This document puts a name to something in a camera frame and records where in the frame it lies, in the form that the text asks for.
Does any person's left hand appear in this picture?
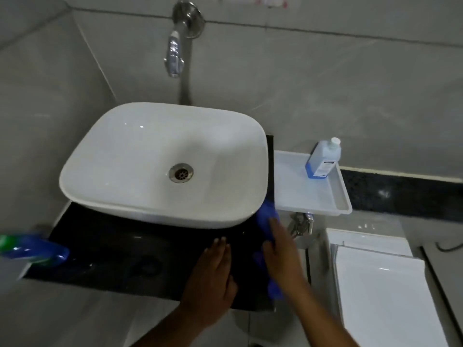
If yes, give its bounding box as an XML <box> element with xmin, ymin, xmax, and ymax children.
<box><xmin>179</xmin><ymin>236</ymin><xmax>238</xmax><ymax>327</ymax></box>

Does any person's right hand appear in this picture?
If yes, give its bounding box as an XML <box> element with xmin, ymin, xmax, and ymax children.
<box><xmin>262</xmin><ymin>217</ymin><xmax>312</xmax><ymax>297</ymax></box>

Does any blue cleaning cloth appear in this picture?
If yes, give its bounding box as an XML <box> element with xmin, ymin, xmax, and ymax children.
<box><xmin>253</xmin><ymin>200</ymin><xmax>284</xmax><ymax>300</ymax></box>

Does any person's left forearm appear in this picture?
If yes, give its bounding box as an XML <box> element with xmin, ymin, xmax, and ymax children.
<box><xmin>132</xmin><ymin>305</ymin><xmax>218</xmax><ymax>347</ymax></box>

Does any person's right forearm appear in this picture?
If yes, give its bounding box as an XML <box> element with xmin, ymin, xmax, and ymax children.
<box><xmin>284</xmin><ymin>285</ymin><xmax>359</xmax><ymax>347</ymax></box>

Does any chrome angle valve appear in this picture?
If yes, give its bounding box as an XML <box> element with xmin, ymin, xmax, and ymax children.
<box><xmin>289</xmin><ymin>212</ymin><xmax>314</xmax><ymax>239</ymax></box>

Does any white plastic tray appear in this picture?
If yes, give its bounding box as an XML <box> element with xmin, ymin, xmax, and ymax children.
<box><xmin>274</xmin><ymin>150</ymin><xmax>352</xmax><ymax>216</ymax></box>

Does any white toilet cistern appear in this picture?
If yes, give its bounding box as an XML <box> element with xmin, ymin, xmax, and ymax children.
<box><xmin>326</xmin><ymin>228</ymin><xmax>414</xmax><ymax>258</ymax></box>

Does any clear bottle with blue liquid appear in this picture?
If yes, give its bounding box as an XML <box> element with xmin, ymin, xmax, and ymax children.
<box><xmin>306</xmin><ymin>137</ymin><xmax>341</xmax><ymax>180</ymax></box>

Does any chrome sink drain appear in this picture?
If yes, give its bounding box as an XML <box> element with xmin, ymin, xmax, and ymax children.
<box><xmin>169</xmin><ymin>163</ymin><xmax>194</xmax><ymax>184</ymax></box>

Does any black granite ledge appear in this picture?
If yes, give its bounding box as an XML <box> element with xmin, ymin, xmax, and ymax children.
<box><xmin>340</xmin><ymin>169</ymin><xmax>463</xmax><ymax>223</ymax></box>

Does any white ceramic basin sink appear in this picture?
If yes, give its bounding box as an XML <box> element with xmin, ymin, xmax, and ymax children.
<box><xmin>59</xmin><ymin>102</ymin><xmax>269</xmax><ymax>230</ymax></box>

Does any blue green spray bottle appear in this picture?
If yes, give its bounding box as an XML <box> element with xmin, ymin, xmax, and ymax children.
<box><xmin>0</xmin><ymin>233</ymin><xmax>70</xmax><ymax>286</ymax></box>

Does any chrome wall faucet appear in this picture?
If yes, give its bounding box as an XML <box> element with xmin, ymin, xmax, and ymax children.
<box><xmin>163</xmin><ymin>0</ymin><xmax>205</xmax><ymax>78</ymax></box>

